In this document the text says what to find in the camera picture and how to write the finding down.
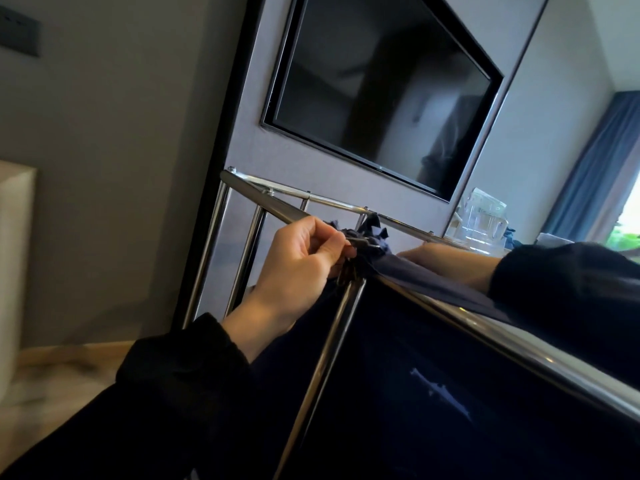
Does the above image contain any person's left hand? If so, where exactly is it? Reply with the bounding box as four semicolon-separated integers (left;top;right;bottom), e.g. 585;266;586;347
221;216;359;363

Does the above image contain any navy blue fabric laundry bag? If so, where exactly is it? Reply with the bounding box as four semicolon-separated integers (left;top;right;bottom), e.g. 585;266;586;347
249;213;640;480

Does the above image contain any blue grey curtain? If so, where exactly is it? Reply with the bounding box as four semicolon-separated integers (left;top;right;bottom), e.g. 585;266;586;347
542;91;640;241

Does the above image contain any person's left forearm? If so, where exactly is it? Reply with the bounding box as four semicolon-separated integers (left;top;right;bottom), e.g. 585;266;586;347
0;313;253;480

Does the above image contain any chrome metal cart frame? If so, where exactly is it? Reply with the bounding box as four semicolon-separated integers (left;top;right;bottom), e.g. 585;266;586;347
182;167;640;480

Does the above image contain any large glass window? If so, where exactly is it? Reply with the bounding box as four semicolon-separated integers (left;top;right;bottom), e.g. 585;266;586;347
607;184;640;251

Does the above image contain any clear acrylic organizer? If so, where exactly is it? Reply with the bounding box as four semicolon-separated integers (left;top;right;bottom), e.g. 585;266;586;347
445;188;511;255

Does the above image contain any black wall television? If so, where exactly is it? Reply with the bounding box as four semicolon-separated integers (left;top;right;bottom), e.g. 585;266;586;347
259;0;505;202

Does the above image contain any person's right hand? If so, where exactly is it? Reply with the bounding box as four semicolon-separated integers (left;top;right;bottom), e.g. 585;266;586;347
396;243;503;295

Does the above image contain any person's right forearm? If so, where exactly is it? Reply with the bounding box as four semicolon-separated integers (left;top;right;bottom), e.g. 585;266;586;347
487;242;640;391

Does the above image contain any dark wall switch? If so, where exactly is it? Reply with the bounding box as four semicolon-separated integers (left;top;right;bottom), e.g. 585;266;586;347
0;4;42;58

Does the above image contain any white appliance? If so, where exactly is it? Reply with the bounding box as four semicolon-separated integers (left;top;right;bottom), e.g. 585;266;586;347
535;232;575;249

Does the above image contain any small wooden side table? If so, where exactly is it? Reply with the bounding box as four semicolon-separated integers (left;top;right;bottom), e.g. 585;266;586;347
0;160;39;401

